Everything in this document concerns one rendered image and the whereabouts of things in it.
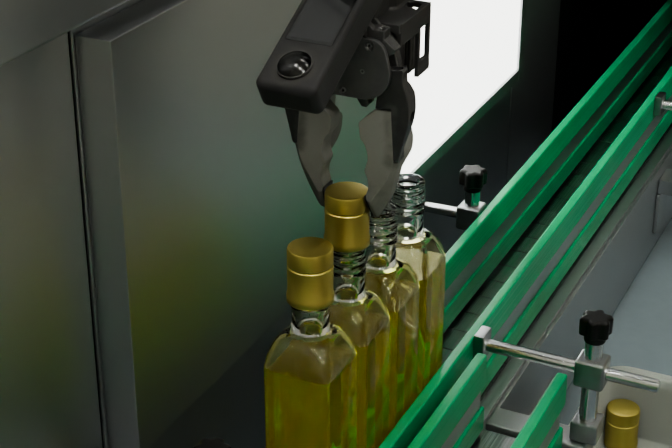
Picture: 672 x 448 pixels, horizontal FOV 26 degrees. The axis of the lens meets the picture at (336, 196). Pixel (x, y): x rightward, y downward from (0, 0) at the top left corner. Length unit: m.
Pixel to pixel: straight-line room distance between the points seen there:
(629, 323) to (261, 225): 0.67
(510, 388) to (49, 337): 0.53
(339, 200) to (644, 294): 0.85
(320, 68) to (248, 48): 0.21
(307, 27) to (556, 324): 0.63
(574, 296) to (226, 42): 0.60
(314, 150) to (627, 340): 0.76
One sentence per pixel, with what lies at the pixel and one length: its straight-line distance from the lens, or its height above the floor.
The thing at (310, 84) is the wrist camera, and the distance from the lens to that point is 0.96.
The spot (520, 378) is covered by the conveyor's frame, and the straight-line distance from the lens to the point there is 1.44.
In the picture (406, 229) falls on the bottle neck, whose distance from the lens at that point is 1.21.
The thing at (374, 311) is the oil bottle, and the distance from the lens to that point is 1.13.
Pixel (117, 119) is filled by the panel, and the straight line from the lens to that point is 1.02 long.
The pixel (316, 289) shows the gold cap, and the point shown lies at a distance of 1.05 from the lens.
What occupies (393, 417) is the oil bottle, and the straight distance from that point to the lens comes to 1.21.
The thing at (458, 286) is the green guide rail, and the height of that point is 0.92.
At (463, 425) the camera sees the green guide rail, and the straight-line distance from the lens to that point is 1.30.
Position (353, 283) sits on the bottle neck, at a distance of 1.11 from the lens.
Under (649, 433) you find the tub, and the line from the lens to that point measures 1.56.
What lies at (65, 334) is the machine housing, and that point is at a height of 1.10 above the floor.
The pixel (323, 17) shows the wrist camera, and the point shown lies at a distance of 1.00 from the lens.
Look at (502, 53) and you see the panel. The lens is 1.79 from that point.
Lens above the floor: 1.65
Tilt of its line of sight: 26 degrees down
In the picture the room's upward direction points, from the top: straight up
